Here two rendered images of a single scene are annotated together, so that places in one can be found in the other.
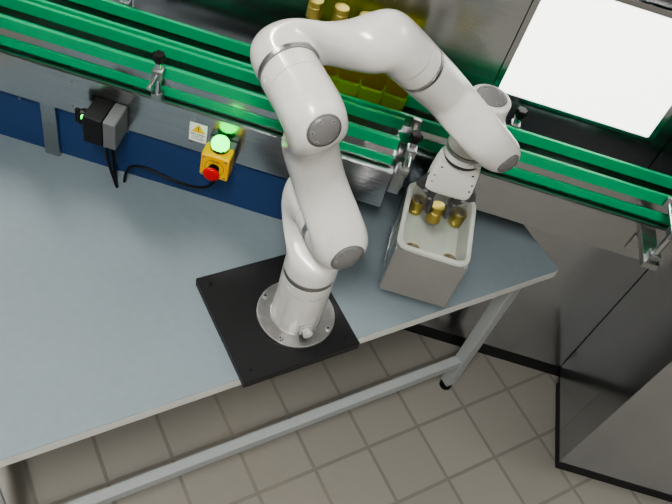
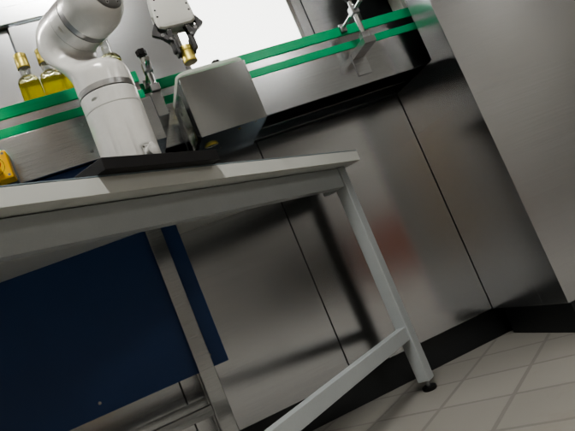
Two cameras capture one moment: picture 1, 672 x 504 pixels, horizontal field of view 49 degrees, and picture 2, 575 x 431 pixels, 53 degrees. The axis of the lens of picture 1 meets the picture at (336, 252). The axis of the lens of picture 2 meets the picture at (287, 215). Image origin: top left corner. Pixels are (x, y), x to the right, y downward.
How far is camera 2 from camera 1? 1.78 m
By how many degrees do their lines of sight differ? 57
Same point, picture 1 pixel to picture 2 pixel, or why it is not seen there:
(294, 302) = (110, 110)
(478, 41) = (156, 55)
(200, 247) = not seen: hidden behind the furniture
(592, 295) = (422, 204)
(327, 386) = not seen: outside the picture
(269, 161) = (49, 157)
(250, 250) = not seen: hidden behind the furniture
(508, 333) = (422, 308)
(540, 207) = (281, 85)
